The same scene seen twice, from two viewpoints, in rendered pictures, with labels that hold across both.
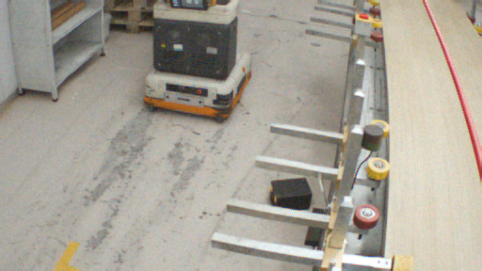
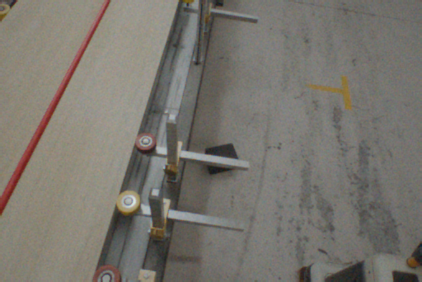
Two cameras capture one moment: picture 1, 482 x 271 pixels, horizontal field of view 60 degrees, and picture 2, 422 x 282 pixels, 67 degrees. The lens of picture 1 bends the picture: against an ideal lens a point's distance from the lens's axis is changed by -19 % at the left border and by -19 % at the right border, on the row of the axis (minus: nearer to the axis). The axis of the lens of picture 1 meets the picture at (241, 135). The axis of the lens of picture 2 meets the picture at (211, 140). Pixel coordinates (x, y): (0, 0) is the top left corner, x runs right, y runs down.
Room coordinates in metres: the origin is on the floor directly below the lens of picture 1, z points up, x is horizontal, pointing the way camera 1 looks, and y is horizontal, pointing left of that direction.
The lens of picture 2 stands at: (3.17, -0.65, 1.96)
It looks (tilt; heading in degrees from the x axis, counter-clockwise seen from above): 56 degrees down; 166
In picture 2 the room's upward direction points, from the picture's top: 10 degrees clockwise
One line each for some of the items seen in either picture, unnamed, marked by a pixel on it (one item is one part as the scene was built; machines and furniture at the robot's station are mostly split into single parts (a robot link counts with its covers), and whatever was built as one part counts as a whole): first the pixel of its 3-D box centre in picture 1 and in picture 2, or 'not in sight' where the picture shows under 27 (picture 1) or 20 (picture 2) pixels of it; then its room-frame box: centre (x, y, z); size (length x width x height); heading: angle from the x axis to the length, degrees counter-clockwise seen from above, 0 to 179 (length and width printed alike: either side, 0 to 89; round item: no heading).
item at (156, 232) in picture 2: not in sight; (160, 218); (2.77, -0.68, 0.83); 0.14 x 0.06 x 0.05; 167
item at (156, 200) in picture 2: not in sight; (158, 220); (2.79, -0.69, 0.87); 0.04 x 0.04 x 0.48; 77
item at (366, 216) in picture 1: (363, 225); not in sight; (1.02, -0.38, 0.85); 0.08 x 0.08 x 0.11
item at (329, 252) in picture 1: (332, 255); not in sight; (0.82, -0.24, 0.95); 0.14 x 0.06 x 0.05; 167
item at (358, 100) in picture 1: (348, 153); not in sight; (1.33, -0.36, 0.90); 0.04 x 0.04 x 0.48; 77
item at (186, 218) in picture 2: (345, 24); (185, 218); (2.77, -0.59, 0.83); 0.43 x 0.03 x 0.04; 77
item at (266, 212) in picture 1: (299, 218); not in sight; (1.07, -0.18, 0.84); 0.43 x 0.03 x 0.04; 77
